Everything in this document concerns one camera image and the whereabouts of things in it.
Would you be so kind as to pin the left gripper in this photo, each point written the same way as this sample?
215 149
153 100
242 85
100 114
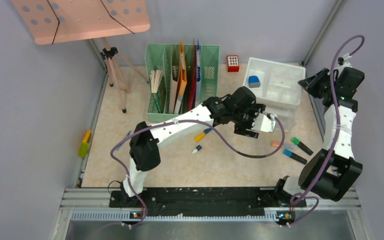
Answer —
254 110

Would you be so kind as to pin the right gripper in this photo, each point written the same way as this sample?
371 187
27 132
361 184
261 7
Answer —
309 84

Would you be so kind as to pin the clear plastic drawer unit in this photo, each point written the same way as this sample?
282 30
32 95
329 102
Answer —
279 90

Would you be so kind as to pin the green capped highlighter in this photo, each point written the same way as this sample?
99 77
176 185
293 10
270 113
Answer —
301 145

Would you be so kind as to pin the red translucent file folder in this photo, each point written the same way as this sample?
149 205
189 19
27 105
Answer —
193 80

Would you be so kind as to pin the green file rack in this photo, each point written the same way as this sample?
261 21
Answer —
158 57

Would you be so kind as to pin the green children's book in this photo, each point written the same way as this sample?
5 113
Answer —
156 89

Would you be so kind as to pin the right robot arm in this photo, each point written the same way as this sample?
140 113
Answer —
336 159

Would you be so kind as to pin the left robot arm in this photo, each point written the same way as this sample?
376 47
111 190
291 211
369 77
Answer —
240 108

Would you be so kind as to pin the blue eraser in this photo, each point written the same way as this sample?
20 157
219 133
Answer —
254 81

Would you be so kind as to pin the orange capped highlighter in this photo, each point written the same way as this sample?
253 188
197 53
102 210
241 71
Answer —
288 146

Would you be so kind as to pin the red small box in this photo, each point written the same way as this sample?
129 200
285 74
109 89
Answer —
233 64

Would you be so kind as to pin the yellow dropper bottle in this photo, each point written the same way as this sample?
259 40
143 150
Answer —
199 137

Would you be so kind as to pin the teal capped marker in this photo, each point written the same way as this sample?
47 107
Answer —
294 156

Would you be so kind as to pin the orange file folder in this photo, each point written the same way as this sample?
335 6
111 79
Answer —
182 79

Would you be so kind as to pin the pink lamp stand pole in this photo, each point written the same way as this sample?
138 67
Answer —
117 78

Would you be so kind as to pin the black lamp clamp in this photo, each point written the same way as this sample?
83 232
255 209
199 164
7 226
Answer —
108 54

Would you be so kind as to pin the yellow green clamp tool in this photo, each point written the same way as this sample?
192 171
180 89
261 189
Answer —
85 144

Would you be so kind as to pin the pink perforated lamp panel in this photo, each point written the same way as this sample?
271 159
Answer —
59 21

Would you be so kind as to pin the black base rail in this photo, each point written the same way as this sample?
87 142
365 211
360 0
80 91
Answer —
208 202

